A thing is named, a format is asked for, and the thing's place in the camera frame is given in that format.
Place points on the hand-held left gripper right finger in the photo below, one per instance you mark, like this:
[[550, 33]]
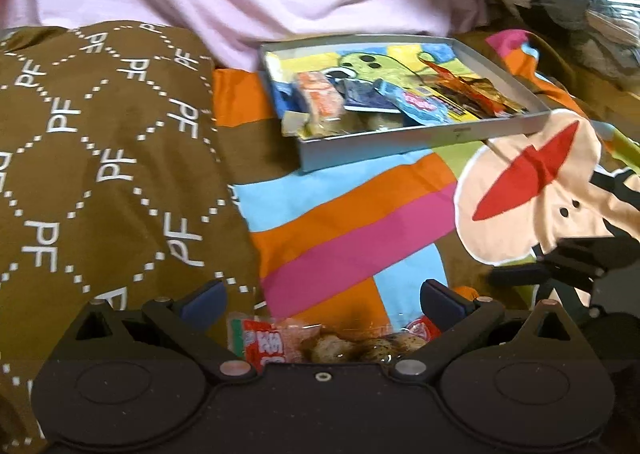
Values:
[[442, 304]]

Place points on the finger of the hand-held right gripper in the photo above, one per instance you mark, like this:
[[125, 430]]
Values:
[[517, 275], [590, 254]]

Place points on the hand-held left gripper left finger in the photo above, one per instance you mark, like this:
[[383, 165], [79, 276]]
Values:
[[202, 304]]

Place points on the clear quail egg packet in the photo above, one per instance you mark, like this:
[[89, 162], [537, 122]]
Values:
[[325, 346]]

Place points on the grey tray with frog drawing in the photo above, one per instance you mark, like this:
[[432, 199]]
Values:
[[380, 149]]

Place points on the yellow snack bar packet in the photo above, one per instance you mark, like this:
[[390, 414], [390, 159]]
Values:
[[457, 110]]

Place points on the gold foil snack packet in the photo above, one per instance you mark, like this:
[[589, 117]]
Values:
[[487, 89]]

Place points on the round biscuit clear packet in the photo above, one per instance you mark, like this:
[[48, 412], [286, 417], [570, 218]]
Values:
[[377, 121]]

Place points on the light blue snack packet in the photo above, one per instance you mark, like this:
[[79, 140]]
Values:
[[420, 104]]

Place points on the blue white long packet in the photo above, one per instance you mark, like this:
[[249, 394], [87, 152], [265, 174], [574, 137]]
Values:
[[365, 94]]

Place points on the orange brown snack packet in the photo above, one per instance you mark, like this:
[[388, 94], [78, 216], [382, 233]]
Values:
[[320, 94]]

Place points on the brown patterned blanket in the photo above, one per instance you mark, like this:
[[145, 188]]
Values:
[[100, 159]]

